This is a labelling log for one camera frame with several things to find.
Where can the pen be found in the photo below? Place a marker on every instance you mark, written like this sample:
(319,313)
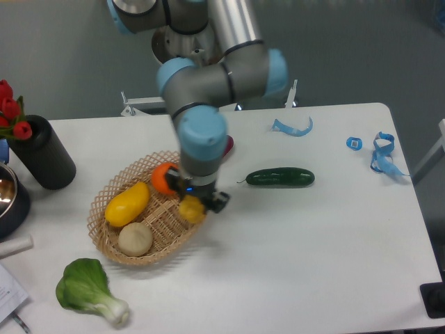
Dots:
(20,322)

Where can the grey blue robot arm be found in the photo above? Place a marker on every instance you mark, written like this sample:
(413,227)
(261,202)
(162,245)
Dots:
(193,94)

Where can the small blue tag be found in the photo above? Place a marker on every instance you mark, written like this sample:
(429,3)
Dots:
(354,143)

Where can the dark pot with steel interior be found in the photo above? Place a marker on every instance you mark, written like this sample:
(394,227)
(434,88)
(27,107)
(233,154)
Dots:
(15,201)

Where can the black device at table edge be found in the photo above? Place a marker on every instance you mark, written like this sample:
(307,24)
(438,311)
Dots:
(433,299)

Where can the purple sweet potato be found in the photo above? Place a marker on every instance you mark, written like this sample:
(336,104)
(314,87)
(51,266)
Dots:
(228,148)

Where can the green bok choy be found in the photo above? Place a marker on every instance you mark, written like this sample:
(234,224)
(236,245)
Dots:
(84,288)

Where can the orange fruit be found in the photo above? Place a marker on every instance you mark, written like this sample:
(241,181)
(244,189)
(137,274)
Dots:
(158,179)

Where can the green cucumber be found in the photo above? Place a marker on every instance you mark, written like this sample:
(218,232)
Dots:
(281,176)

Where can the woven wicker basket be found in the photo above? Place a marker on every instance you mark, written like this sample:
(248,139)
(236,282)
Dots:
(170,231)

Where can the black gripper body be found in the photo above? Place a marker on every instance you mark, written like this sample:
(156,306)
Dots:
(213,200)

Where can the black cylindrical vase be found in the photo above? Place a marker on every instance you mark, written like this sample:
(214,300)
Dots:
(44,155)

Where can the white paper roll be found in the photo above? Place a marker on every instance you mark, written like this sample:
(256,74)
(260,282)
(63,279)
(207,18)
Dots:
(16,245)

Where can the beige round bun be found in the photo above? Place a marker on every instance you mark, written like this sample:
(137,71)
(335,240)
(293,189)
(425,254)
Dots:
(135,239)

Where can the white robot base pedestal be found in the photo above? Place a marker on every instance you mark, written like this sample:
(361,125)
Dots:
(202,48)

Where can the yellow mango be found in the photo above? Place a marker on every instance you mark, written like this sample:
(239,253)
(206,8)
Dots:
(125,207)

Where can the yellow bell pepper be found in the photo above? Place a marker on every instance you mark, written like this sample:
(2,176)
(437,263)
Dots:
(192,210)

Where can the red tulip flowers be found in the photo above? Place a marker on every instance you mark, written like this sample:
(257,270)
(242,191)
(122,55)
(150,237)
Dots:
(14,125)

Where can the white paper sheet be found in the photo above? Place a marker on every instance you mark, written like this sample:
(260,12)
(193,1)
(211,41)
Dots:
(12,293)

